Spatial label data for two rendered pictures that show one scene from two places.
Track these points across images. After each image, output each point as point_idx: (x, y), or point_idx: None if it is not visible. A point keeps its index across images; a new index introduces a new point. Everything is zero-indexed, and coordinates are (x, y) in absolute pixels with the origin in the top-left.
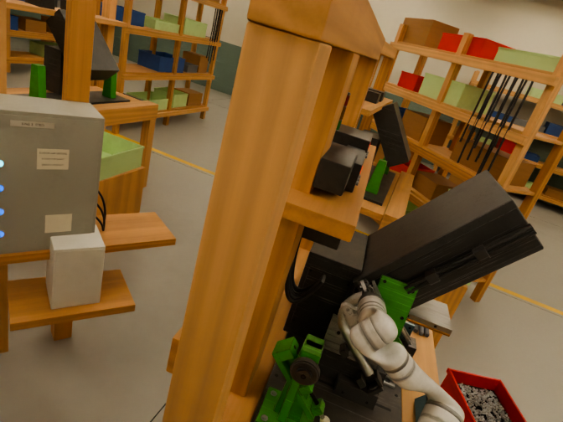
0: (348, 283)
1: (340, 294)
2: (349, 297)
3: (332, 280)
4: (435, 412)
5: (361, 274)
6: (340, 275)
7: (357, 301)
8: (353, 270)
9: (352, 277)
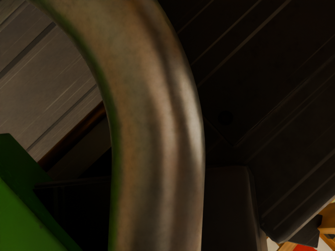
0: (234, 121)
1: (184, 45)
2: (198, 115)
3: (295, 39)
4: None
5: (260, 233)
6: (305, 103)
7: (133, 169)
8: (300, 197)
9: (259, 164)
